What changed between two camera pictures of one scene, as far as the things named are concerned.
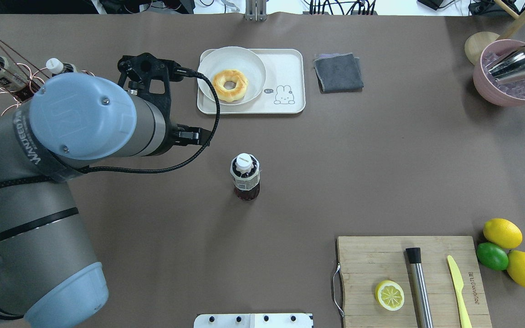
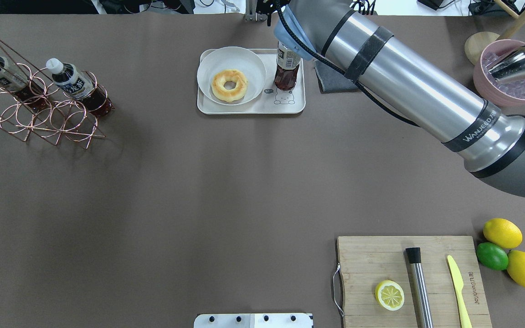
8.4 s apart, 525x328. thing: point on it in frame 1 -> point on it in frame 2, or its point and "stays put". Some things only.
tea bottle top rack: (245, 173) -> (287, 64)
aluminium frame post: (256, 10) stays put
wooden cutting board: (366, 262) stays put
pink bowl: (512, 73) stays put
